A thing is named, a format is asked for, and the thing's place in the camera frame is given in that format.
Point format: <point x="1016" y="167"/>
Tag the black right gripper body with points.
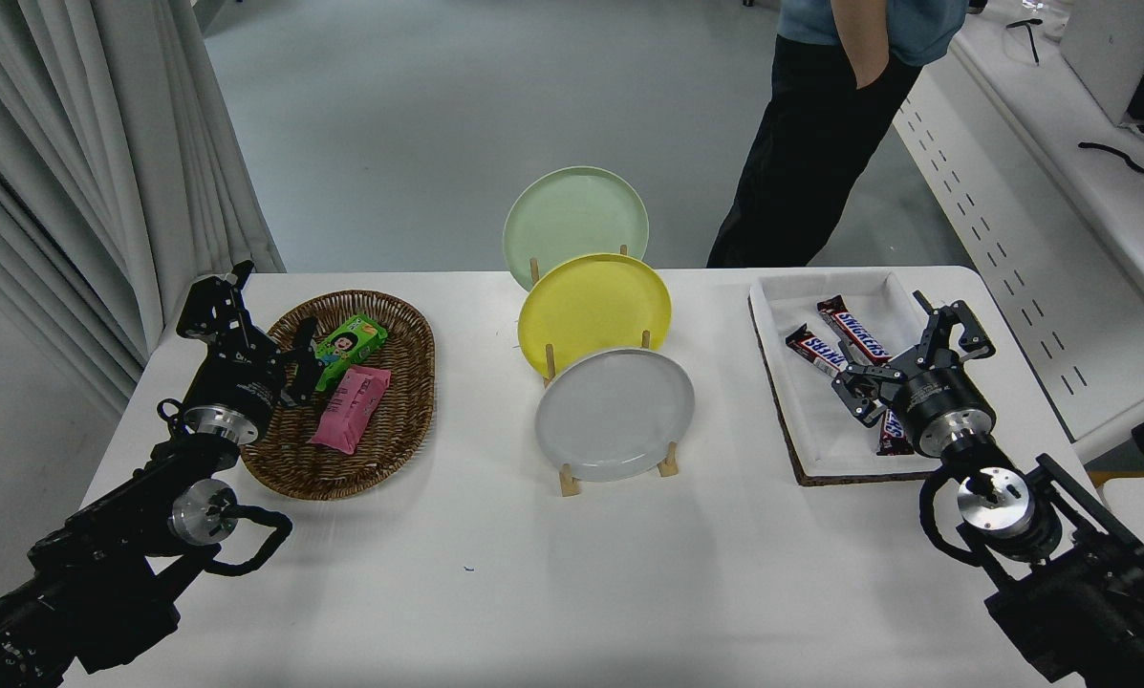
<point x="939" y="394"/>

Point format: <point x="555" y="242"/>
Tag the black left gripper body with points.
<point x="237" y="387"/>

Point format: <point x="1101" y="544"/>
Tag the grey plate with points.
<point x="615" y="416"/>

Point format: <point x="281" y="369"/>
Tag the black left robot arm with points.
<point x="103" y="564"/>

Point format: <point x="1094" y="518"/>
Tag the person's forearm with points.
<point x="863" y="43"/>

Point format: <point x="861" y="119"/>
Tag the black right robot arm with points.
<point x="1088" y="602"/>

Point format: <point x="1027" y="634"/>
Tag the wooden plate rack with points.
<point x="569" y="481"/>

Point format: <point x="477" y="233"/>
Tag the yellow plate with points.
<point x="591" y="311"/>

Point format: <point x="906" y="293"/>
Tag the pale green plate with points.
<point x="572" y="215"/>

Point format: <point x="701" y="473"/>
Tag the green snack pack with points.
<point x="347" y="346"/>

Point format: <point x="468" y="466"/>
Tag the pink snack pack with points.
<point x="350" y="409"/>

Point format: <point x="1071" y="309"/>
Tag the white tray with cork rim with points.
<point x="806" y="420"/>

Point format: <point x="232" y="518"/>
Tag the brown wicker basket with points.
<point x="395" y="430"/>

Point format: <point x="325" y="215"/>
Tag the long white side table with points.
<point x="1011" y="239"/>

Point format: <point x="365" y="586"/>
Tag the white curtain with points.
<point x="103" y="143"/>

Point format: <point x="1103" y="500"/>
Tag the person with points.
<point x="801" y="162"/>

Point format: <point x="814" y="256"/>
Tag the black glasses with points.
<point x="1032" y="38"/>

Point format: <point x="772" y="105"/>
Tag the silver laptop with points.
<point x="1102" y="48"/>

